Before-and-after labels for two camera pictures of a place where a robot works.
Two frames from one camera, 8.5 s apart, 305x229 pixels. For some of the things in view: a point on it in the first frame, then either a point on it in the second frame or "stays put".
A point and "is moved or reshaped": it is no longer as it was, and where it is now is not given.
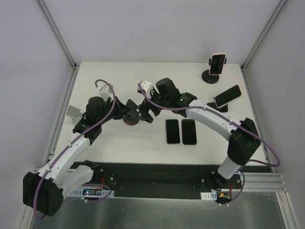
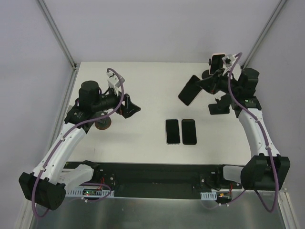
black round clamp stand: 210,78 stays put
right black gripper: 150,103 to 215,82
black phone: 188,131 stays put
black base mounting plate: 176,180 stays put
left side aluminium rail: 61,117 stays put
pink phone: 228,96 to 190,91
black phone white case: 172,131 stays put
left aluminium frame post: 57,33 stays put
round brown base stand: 132,118 is moved or reshaped
